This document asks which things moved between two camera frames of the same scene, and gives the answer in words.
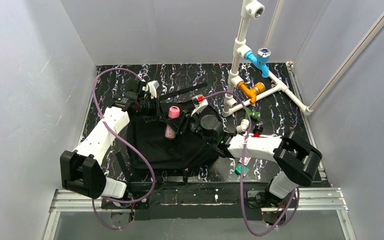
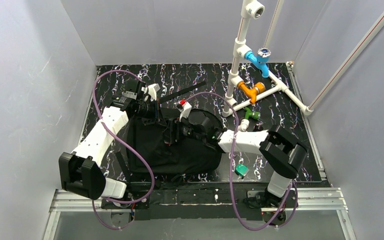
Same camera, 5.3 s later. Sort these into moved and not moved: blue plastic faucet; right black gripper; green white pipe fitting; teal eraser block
Moved: right black gripper
Not moved: green white pipe fitting; blue plastic faucet; teal eraser block
